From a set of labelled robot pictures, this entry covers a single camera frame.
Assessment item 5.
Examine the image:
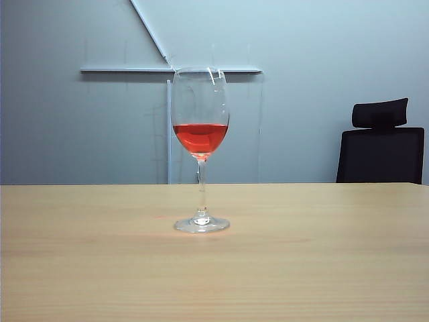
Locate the white vertical wall trunking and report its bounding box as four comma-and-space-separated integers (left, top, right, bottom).
166, 78, 173, 185

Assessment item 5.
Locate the white horizontal wall trunking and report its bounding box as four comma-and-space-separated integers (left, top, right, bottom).
80, 64, 263, 75

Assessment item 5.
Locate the black office chair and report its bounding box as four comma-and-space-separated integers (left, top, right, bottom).
336, 97, 426, 185

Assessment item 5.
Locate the clear goblet with red liquid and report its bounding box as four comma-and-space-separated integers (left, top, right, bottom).
170, 66, 231, 234

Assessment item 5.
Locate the white diagonal wall trunking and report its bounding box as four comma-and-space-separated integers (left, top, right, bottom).
129, 0, 174, 65

